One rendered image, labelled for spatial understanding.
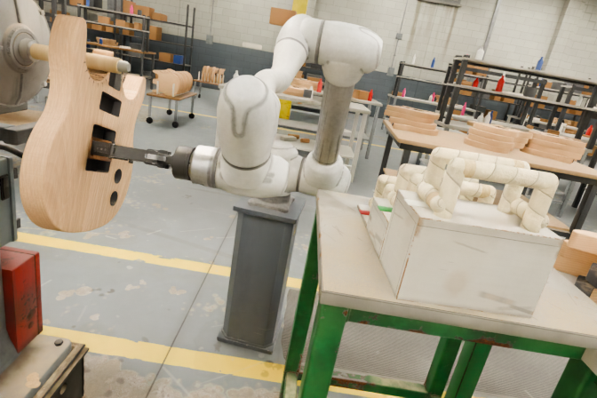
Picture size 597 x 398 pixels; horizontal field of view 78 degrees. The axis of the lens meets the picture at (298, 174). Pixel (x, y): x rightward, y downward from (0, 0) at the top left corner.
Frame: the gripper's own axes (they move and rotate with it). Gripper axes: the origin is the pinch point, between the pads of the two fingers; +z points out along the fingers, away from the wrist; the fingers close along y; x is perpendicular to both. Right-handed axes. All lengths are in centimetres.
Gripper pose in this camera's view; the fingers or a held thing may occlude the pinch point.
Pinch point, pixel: (103, 149)
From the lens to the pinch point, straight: 92.4
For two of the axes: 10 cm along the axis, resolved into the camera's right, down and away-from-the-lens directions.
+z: -9.9, -1.6, -0.1
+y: -0.2, 0.5, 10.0
